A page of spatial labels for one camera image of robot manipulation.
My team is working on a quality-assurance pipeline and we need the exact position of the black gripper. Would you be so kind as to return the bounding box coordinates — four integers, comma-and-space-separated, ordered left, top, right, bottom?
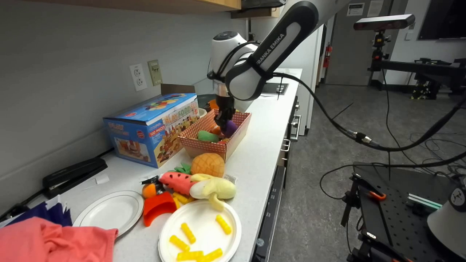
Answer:
215, 93, 237, 134

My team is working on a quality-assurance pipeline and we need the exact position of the green pear plush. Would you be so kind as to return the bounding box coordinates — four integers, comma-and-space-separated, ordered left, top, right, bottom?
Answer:
195, 129, 221, 144

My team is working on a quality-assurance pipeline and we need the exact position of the orange pineapple plush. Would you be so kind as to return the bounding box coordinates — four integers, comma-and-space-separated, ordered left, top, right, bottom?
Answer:
173, 151, 227, 179

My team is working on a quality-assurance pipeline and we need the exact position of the yellow banana plush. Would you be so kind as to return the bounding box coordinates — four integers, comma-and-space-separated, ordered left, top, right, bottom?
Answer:
187, 173, 237, 212

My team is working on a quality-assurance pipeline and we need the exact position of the watermelon slice plush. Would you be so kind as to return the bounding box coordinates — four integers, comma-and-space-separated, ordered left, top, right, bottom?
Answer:
158, 170, 198, 198

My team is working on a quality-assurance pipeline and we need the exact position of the orange checked cardboard basket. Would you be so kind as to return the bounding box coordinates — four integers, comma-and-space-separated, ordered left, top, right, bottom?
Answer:
177, 108, 253, 163

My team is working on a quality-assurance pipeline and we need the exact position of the dark grey pan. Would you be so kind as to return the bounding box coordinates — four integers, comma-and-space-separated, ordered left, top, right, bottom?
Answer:
195, 93, 217, 106

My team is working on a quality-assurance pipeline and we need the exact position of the black cooktop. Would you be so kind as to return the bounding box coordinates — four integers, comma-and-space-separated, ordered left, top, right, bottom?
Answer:
259, 80, 289, 96

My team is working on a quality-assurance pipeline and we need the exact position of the blue play food box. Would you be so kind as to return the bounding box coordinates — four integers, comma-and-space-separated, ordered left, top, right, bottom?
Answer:
102, 91, 201, 169

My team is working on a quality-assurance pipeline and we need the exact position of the small orange black toy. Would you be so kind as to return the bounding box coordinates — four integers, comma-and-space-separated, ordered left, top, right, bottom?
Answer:
139, 174, 164, 201

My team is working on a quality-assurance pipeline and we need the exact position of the black dishwasher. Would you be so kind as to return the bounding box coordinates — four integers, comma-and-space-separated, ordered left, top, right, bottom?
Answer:
250, 158, 288, 262

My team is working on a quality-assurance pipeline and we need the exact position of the red toy fry holder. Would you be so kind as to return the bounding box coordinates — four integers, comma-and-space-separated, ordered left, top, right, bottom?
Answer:
141, 190, 179, 228

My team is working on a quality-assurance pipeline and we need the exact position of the white paper plate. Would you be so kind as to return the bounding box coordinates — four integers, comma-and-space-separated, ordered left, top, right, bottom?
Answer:
71, 189, 145, 239
157, 199, 243, 262

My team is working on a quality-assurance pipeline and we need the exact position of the red fire extinguisher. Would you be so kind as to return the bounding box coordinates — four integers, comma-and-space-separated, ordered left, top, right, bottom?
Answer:
323, 43, 336, 70

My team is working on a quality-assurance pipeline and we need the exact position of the grey door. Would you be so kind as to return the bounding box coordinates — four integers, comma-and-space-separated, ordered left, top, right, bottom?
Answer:
324, 0, 404, 86

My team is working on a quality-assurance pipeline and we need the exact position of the black stapler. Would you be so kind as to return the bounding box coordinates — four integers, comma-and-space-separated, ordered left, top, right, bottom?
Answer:
40, 156, 109, 199

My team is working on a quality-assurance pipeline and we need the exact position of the white door sign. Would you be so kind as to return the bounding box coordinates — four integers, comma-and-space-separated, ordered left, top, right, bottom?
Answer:
345, 1, 367, 17

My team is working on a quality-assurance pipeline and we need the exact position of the black perforated table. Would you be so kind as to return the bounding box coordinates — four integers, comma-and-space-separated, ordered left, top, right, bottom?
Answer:
346, 164, 466, 262

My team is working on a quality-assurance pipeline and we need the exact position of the dark blue tissue paper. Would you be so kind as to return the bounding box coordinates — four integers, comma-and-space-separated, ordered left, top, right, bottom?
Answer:
5, 201, 74, 227

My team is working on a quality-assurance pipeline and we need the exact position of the pink cloth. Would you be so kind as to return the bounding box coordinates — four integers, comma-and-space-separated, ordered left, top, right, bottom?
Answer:
0, 215, 119, 262

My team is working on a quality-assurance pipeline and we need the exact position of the teal tool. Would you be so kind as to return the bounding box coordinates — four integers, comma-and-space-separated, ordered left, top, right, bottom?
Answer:
406, 192, 444, 211

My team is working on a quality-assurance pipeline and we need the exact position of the white round device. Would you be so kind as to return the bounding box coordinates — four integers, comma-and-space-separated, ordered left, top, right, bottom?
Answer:
426, 186, 466, 260

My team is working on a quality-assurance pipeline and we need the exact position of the beige wall plate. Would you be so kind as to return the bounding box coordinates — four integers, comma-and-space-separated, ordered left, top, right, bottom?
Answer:
147, 58, 164, 87

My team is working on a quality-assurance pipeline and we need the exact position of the white wall outlet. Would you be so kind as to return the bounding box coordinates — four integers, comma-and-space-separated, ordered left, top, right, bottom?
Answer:
128, 62, 148, 93

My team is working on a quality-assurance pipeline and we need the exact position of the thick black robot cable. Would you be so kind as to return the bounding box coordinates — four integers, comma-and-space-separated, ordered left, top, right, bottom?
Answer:
270, 71, 466, 153

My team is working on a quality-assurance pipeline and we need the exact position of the thin black cable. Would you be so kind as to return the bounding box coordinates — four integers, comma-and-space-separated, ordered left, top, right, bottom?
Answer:
317, 144, 466, 201

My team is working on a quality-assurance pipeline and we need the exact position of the wooden wall cabinet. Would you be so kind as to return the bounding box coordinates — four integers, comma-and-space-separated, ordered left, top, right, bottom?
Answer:
27, 0, 244, 14

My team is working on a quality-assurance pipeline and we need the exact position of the black clamp orange handle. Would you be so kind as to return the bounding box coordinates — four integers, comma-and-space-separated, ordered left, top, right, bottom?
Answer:
339, 173, 390, 230

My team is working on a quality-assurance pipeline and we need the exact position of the black stereo camera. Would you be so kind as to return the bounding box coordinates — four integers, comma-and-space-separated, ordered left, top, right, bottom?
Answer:
352, 11, 416, 32

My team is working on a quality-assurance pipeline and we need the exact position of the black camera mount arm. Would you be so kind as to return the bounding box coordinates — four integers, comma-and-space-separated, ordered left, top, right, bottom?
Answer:
368, 27, 466, 100

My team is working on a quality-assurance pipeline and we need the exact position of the black wall monitor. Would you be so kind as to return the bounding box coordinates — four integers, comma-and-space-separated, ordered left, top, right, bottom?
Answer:
416, 0, 466, 41

